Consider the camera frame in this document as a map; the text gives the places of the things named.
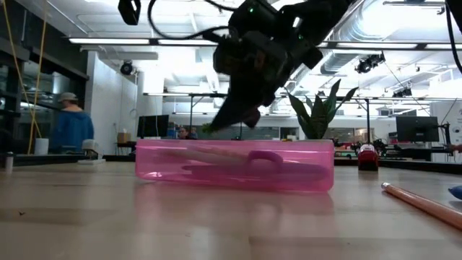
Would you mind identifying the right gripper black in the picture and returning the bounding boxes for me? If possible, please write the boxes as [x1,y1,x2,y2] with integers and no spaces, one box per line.
[208,30,324,133]

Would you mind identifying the purple handled scissors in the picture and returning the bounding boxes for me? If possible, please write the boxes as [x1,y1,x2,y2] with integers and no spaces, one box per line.
[194,146,286,174]

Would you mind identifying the orange pencil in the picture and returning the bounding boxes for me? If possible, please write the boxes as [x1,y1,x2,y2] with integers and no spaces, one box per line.
[380,182,462,232]

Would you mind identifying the pink translucent plastic supply box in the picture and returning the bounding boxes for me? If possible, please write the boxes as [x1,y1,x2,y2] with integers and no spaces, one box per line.
[135,139,335,193]

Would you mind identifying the black ceiling lighting track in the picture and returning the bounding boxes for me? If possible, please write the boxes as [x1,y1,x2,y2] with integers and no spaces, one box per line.
[67,37,462,51]

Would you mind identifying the black ceiling spotlight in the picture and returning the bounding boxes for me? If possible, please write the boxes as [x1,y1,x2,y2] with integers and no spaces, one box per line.
[119,60,135,77]
[354,53,386,75]

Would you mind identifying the green snake plant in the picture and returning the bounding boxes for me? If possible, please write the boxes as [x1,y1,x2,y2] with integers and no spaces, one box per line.
[284,79,359,141]

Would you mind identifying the black computer monitor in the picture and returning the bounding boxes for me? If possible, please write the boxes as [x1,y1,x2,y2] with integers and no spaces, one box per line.
[136,114,170,139]
[395,115,440,143]

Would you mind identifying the red stapler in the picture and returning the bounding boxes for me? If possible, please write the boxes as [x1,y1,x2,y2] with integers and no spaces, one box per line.
[357,143,380,172]

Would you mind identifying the white small device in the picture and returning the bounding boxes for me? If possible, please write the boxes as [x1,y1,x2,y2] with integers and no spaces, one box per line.
[77,139,106,165]

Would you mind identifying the black background desk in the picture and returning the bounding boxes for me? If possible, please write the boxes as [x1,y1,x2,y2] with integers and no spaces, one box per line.
[334,139,462,162]

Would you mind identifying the white cylinder container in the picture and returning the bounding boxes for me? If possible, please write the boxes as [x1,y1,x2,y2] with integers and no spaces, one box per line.
[34,137,50,157]

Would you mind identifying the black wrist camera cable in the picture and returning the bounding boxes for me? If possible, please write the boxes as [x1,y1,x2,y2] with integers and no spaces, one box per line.
[147,0,235,41]

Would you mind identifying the black metal stand frame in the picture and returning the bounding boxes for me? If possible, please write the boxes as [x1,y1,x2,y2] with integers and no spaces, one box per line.
[143,92,372,141]

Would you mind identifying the silver ventilation duct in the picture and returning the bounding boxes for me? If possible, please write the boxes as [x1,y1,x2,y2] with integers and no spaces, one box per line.
[319,0,401,75]

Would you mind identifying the yellow hanging cord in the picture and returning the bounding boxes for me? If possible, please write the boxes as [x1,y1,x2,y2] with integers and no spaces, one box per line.
[1,0,43,140]
[27,10,48,155]

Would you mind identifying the black aluminium table frame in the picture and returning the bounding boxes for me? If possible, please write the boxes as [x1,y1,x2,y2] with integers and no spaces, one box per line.
[0,153,462,176]

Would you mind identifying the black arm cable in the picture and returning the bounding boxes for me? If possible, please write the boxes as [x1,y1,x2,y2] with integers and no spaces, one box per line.
[445,0,462,75]

